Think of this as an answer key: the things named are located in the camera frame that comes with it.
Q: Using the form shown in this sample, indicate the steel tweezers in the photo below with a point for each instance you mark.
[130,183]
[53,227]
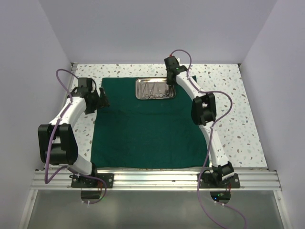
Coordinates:
[143,89]

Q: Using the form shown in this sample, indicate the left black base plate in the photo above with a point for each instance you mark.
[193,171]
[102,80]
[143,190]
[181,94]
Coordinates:
[82,182]

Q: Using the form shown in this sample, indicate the green surgical cloth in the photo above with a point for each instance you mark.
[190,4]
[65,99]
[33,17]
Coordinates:
[145,133]

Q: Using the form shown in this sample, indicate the steel scissors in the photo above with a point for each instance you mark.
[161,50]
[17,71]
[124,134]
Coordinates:
[152,92]

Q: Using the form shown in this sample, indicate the aluminium left side rail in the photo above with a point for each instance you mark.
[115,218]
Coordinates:
[46,133]

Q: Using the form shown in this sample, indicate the aluminium front rail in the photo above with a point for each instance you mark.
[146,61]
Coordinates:
[122,179]

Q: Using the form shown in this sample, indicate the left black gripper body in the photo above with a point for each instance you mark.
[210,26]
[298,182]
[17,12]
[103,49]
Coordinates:
[92,107]

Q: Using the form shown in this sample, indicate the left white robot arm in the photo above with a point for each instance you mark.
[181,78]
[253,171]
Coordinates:
[57,143]

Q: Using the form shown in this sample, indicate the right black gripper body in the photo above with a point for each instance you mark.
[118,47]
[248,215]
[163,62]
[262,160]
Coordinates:
[169,82]

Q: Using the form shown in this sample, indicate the steel forceps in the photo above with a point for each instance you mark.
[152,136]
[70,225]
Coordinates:
[162,91]

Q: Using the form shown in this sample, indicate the aluminium rail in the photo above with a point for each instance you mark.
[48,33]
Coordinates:
[46,133]
[122,179]

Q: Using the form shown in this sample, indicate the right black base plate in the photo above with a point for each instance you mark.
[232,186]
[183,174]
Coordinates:
[208,181]

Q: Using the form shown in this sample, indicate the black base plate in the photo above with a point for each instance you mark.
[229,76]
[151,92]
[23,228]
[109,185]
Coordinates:
[82,182]
[208,181]

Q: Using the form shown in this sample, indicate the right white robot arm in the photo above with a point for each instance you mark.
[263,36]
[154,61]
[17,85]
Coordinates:
[204,115]

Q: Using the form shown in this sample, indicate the steel instrument tray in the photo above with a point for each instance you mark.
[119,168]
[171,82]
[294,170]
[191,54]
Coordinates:
[138,84]

